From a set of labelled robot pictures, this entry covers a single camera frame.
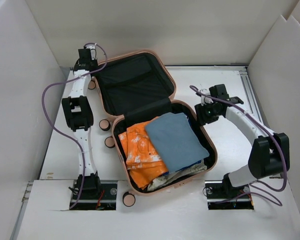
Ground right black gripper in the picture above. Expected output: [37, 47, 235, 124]
[195, 100, 222, 127]

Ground grey cloth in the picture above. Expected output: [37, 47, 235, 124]
[145, 112, 210, 173]

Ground pink hard-shell suitcase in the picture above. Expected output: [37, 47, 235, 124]
[92, 50, 218, 207]

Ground orange white cloth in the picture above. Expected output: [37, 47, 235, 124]
[118, 121, 168, 189]

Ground cream green printed cloth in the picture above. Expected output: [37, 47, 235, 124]
[147, 161, 208, 192]

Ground blue white red cloth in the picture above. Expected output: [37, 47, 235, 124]
[186, 115, 197, 131]

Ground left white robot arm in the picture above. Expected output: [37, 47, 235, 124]
[61, 46, 102, 200]

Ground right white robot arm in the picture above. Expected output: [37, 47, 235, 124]
[190, 84, 290, 199]

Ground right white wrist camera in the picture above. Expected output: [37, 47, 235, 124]
[199, 88, 213, 106]

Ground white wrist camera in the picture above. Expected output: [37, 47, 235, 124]
[83, 43, 97, 60]
[199, 88, 213, 106]

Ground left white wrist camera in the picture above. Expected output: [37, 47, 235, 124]
[83, 43, 97, 60]

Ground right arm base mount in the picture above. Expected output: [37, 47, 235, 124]
[202, 180, 254, 210]

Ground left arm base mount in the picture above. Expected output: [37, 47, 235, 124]
[69, 180, 118, 211]

